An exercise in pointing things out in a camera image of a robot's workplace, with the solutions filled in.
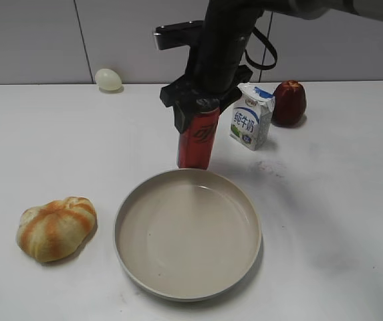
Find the pale green egg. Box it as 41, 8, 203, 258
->
94, 68, 122, 92

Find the red cola can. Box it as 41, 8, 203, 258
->
177, 108, 220, 170

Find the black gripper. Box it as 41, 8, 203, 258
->
160, 1, 263, 134

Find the black cable loop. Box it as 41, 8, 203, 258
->
243, 27, 278, 71

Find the beige round plate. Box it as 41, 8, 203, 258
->
114, 169, 263, 302

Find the white blue milk carton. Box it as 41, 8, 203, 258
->
229, 83, 275, 150

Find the orange striped bread bun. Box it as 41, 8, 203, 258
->
16, 197, 97, 263

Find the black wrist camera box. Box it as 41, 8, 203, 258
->
153, 20, 203, 50

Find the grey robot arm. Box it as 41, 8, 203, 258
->
154, 0, 383, 134

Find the dark red fruit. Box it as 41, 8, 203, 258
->
272, 80, 307, 127

